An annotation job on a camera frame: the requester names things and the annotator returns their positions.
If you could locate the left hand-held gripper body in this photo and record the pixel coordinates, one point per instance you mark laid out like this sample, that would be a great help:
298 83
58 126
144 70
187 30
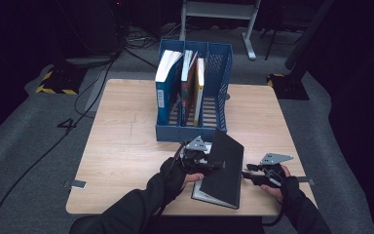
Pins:
193 159

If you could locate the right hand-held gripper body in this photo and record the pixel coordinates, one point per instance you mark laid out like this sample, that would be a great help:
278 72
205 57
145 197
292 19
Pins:
272 175

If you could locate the black book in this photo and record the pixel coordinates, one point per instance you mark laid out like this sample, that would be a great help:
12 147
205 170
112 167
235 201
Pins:
227 182

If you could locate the blue plastic file rack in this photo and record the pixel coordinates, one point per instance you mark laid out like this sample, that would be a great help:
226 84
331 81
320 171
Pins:
168 134

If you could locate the yellow book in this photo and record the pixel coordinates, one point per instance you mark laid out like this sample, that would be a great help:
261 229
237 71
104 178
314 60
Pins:
199 94

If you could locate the illustrated blue and red book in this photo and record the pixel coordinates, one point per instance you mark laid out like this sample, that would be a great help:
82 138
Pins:
186 91

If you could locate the thick blue book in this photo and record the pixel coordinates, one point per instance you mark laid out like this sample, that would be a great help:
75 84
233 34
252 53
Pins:
167 94

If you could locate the person's right hand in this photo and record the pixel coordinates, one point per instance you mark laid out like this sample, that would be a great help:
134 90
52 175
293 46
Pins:
290 190

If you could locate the person's left hand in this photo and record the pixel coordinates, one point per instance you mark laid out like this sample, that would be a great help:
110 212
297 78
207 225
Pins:
173 178

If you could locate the grey tape piece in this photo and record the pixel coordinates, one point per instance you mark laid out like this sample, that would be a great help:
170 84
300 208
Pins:
78 184
306 180

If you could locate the black and yellow striped base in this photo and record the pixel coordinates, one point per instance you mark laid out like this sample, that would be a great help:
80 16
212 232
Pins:
289 87
61 81

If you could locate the black stand leg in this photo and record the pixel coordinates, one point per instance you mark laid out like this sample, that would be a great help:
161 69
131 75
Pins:
271 45

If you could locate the black floor tape mark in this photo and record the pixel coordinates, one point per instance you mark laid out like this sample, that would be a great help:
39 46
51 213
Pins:
67 125

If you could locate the black slanted pole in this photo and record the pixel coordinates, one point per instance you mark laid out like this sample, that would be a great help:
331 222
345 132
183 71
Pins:
305 39

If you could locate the white metal desk frame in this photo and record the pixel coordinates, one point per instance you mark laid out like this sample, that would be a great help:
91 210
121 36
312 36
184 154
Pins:
220 9

